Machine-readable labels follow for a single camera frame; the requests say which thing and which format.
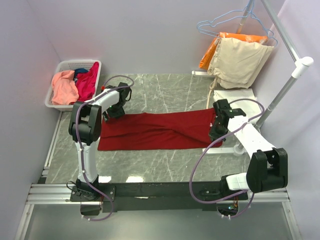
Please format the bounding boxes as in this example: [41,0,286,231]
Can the blue wire hanger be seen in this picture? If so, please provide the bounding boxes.
[196,0,279,47]

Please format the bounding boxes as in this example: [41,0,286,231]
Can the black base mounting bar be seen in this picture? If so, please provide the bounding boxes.
[70,181,248,216]

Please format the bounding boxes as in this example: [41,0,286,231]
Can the magenta shirt in basket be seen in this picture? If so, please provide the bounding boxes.
[74,61,100,102]

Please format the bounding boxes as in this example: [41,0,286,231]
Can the dark red t-shirt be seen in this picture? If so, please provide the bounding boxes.
[97,108,216,151]

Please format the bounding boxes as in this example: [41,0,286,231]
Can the orange hanging garment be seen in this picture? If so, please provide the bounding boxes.
[198,32,268,70]

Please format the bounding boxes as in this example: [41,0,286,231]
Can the white metal clothes rack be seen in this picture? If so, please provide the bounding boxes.
[191,0,315,156]

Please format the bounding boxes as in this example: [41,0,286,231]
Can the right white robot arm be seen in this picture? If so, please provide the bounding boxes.
[209,99,288,200]

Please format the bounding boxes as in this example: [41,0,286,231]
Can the white plastic laundry basket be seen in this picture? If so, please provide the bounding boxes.
[44,59,102,112]

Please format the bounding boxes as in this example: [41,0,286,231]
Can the salmon pink shirt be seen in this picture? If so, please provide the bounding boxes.
[51,70,79,105]

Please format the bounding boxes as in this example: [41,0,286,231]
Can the folded white t-shirt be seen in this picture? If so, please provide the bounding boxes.
[213,88,261,118]

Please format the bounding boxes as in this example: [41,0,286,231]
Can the aluminium rail frame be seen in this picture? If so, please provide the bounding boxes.
[15,184,302,240]

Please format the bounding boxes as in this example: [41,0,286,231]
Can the dark blue shirt in basket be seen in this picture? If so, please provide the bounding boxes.
[73,68,88,82]

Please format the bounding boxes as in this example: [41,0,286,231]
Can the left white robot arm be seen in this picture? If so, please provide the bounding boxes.
[68,82,133,201]

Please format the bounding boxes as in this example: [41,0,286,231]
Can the beige hanging garment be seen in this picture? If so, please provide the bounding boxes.
[207,38,274,89]

